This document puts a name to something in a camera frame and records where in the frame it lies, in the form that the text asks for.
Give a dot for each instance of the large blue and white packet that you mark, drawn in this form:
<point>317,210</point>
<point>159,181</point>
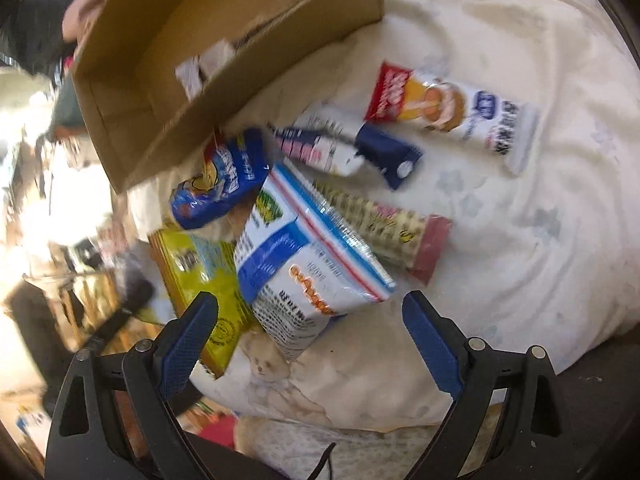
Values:
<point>295,260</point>

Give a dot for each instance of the blue cartoon snack packet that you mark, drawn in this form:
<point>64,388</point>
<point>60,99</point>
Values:
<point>225,180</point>

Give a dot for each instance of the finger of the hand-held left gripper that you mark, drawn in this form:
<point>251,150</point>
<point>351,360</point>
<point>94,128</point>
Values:
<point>135,295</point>

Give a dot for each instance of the brown cardboard box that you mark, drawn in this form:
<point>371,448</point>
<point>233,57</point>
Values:
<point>140,85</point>

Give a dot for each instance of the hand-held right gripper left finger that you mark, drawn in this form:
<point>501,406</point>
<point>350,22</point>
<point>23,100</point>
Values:
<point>187,345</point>

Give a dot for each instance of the navy and white snack packet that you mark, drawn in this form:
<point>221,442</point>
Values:
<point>390,157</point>

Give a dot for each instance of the yellow snack packet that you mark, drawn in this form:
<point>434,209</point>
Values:
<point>205,270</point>

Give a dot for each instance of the dark plastic bag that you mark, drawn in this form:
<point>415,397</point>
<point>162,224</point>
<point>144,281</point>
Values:
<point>35,35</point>

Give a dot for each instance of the white printed bed sheet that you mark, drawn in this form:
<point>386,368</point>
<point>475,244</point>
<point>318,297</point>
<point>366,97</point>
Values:
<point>500,260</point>

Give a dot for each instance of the red and white rice cake packet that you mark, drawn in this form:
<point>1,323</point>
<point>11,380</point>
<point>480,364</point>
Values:
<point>440,105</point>

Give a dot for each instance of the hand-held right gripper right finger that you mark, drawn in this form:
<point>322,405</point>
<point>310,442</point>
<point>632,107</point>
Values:
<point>430,345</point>

